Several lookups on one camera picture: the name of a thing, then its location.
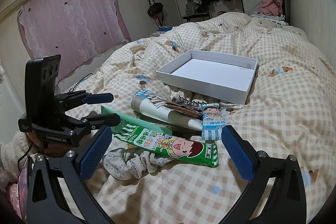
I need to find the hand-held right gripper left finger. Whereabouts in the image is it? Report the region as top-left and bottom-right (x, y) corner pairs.
(22, 125), (113, 224)

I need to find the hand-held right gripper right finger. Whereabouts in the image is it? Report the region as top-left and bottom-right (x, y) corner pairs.
(221, 125), (307, 224)

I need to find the mint green tube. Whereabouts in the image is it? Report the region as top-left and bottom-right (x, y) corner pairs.
(101, 105), (172, 136)

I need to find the black chair with clothes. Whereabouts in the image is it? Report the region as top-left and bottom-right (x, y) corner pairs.
(182, 0), (210, 22)

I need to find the white cream tube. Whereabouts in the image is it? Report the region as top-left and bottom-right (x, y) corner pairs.
(131, 97), (204, 131)

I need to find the grey speckled sock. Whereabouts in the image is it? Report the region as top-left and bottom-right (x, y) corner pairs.
(102, 148), (174, 180)

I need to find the person's left forearm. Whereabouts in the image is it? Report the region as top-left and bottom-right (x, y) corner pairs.
(0, 132), (33, 170)

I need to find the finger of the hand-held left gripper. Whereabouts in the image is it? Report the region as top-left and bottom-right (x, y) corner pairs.
(54, 91), (114, 114)
(63, 113), (122, 135)

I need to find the blue candy packet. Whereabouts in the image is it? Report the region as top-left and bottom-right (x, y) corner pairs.
(133, 89), (174, 109)
(202, 103), (223, 141)

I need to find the green candy packet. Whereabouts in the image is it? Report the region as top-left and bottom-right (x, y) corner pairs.
(113, 126), (219, 168)

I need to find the person's pink floral clothing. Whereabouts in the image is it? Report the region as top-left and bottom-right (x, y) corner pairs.
(7, 158), (34, 215)

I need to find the pink lace curtain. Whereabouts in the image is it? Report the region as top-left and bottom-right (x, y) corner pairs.
(17, 0), (132, 83)

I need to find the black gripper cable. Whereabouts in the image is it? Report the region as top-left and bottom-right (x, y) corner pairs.
(18, 142), (35, 170)

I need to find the patterned pillow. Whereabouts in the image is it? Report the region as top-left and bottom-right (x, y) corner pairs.
(251, 13), (286, 28)

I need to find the pink crumpled cloth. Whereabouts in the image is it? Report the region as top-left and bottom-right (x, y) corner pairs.
(260, 0), (284, 16)

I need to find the person's left hand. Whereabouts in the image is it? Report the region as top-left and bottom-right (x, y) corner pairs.
(28, 133), (70, 159)

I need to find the checkered printed blanket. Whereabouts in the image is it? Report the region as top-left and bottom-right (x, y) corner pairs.
(26, 12), (334, 224)

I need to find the white shallow box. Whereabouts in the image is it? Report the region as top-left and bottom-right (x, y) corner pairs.
(155, 50), (259, 105)

